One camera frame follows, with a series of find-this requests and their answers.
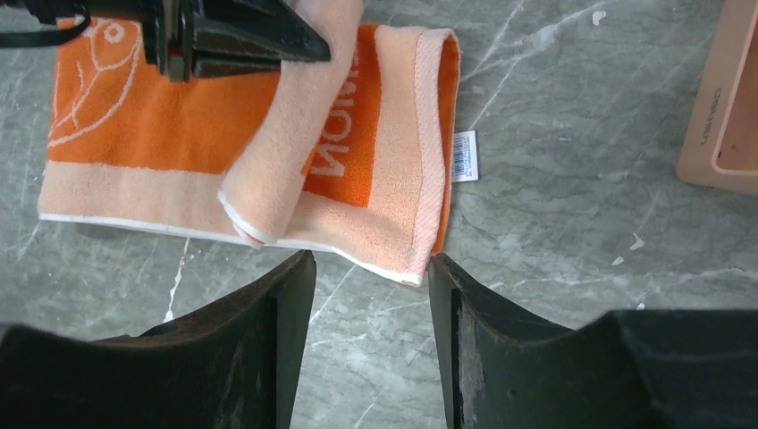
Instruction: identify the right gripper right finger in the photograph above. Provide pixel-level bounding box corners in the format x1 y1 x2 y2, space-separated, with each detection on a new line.
428 254 757 428

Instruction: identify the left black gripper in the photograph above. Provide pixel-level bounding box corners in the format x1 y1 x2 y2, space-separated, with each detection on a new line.
1 0 331 82

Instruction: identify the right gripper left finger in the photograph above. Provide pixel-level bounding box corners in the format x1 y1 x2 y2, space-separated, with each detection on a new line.
1 251 316 428

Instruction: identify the orange and cream towel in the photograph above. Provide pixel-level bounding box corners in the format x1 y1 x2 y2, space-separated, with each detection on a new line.
38 1 460 286

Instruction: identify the orange plastic file organizer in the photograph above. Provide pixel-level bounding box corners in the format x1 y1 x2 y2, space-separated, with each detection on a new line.
676 1 757 196

